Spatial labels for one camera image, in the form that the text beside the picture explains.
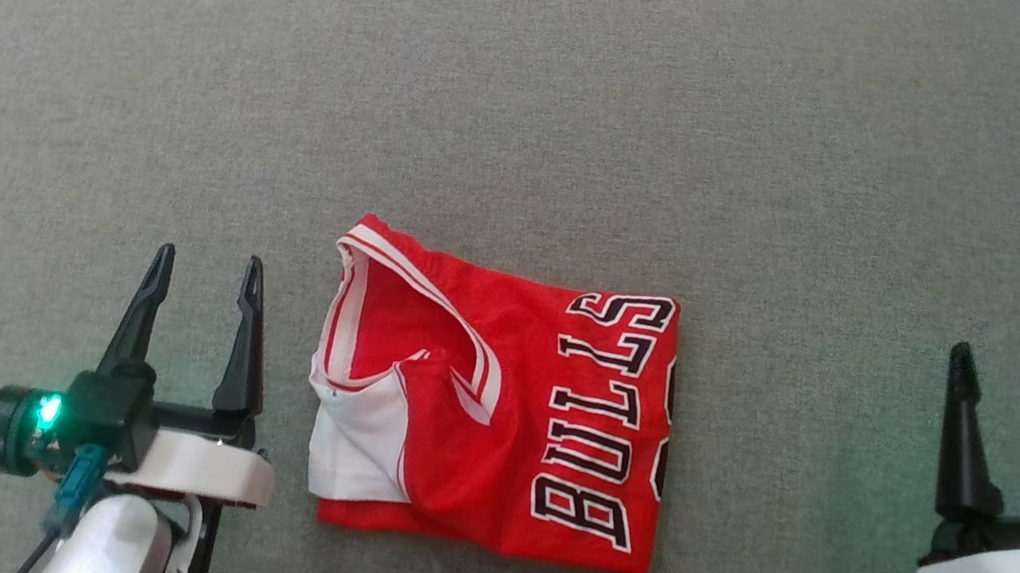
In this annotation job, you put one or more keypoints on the grey fabric sofa seat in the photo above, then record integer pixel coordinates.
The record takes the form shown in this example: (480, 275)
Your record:
(537, 109)

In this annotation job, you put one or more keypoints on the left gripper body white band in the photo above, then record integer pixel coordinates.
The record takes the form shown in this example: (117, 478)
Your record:
(195, 467)

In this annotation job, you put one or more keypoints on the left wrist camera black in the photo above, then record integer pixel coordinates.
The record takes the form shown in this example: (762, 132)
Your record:
(75, 424)

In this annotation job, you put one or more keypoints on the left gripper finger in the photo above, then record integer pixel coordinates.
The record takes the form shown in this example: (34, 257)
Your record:
(136, 322)
(246, 348)

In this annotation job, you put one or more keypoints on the red and white basketball jersey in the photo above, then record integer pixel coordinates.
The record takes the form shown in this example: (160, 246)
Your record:
(499, 427)

